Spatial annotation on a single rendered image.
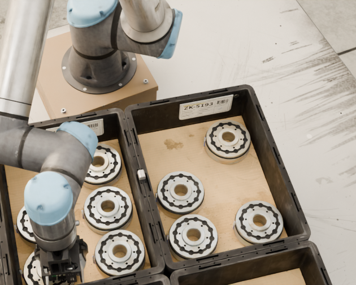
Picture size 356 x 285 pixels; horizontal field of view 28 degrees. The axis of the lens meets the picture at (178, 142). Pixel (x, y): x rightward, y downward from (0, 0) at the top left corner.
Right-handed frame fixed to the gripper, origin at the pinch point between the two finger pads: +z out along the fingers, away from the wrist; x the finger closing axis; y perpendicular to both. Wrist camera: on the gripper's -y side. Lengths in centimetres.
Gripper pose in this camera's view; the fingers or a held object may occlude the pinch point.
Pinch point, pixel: (64, 267)
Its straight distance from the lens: 146.8
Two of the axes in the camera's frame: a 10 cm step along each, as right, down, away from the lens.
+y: 1.6, 8.3, -5.4
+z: -0.5, 5.5, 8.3
